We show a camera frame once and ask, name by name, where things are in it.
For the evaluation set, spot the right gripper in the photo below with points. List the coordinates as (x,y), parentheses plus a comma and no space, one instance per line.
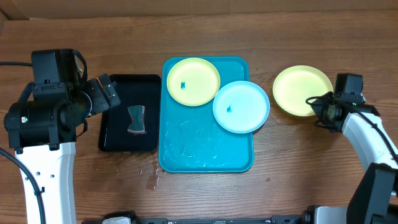
(317,107)

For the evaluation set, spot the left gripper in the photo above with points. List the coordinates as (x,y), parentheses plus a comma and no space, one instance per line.
(102,102)

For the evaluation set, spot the yellow-rimmed plate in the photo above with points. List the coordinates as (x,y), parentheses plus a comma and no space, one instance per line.
(193,81)
(295,84)

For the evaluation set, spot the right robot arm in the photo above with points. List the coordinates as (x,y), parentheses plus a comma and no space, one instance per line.
(361,125)

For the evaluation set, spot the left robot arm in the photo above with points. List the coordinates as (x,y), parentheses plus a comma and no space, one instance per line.
(41,128)

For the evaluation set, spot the black plastic tray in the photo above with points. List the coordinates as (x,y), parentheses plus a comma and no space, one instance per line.
(133,90)

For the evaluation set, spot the teal plastic tray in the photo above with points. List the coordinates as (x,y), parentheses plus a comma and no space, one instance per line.
(191,140)

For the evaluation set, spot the light blue plate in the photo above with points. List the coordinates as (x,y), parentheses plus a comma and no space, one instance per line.
(241,107)

